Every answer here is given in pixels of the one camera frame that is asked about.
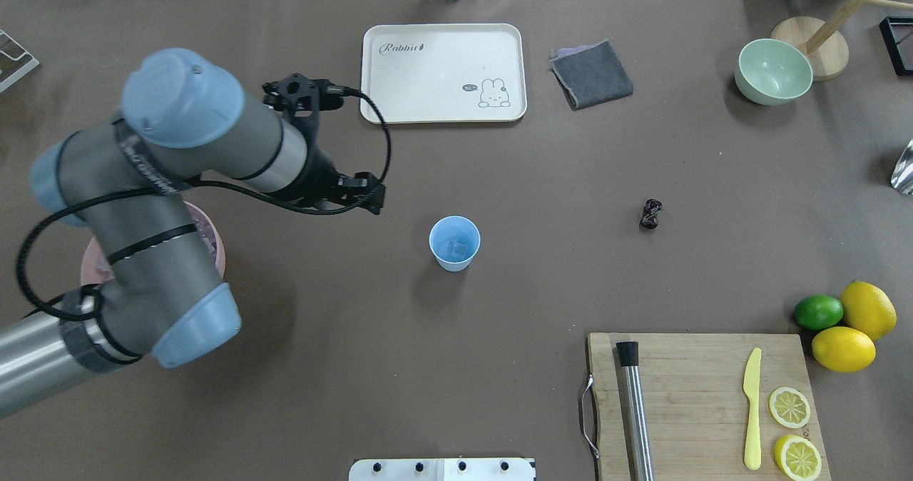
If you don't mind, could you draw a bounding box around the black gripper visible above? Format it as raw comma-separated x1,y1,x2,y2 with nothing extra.
263,74,387,215

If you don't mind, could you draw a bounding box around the clear ice cube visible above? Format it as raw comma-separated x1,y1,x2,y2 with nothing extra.
445,241,470,263

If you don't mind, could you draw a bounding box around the dark cherries pair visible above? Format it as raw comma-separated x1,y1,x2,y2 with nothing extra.
639,198,663,230

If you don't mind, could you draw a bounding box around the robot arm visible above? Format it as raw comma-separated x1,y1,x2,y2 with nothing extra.
2,48,385,417

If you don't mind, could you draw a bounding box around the light blue plastic cup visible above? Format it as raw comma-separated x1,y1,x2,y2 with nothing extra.
428,216,481,273

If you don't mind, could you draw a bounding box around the pink bowl of ice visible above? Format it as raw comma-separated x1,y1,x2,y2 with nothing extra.
79,202,225,285

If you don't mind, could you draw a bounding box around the wooden cup tree stand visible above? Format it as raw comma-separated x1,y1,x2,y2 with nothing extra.
770,0,911,82

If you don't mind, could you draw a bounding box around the metal ice scoop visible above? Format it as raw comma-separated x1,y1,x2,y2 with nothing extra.
889,140,913,196

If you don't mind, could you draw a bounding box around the cream rabbit tray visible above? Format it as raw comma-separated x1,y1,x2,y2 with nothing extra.
361,23,528,124

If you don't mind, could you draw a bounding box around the grey folded cloth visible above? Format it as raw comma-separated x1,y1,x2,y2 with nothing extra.
550,39,635,111

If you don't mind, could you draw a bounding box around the mint green bowl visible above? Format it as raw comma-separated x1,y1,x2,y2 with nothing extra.
734,39,813,106

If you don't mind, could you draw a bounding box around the wooden cutting board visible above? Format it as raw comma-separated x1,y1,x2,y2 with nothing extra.
586,333,815,480

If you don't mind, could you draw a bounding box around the yellow plastic knife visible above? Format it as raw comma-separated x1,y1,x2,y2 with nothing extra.
741,348,762,471

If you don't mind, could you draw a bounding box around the green lime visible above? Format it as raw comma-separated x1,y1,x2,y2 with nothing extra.
793,295,844,331

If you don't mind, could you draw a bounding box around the lemon half upper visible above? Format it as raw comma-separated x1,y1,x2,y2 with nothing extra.
767,386,812,429

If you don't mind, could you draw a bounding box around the lemon half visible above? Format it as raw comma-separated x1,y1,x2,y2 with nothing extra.
773,435,824,480
767,386,812,429

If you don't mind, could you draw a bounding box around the yellow lemon near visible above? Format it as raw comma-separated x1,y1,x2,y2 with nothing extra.
812,326,877,373

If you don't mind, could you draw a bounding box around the yellow lemon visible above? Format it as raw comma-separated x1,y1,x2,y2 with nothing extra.
812,326,877,373
840,280,897,341

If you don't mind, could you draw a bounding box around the yellow lemon far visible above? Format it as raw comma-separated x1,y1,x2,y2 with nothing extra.
840,280,897,341

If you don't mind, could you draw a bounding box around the lemon half lower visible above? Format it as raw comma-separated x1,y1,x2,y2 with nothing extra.
773,435,824,480

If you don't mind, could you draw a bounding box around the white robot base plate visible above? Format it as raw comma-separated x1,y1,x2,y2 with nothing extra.
348,457,537,480

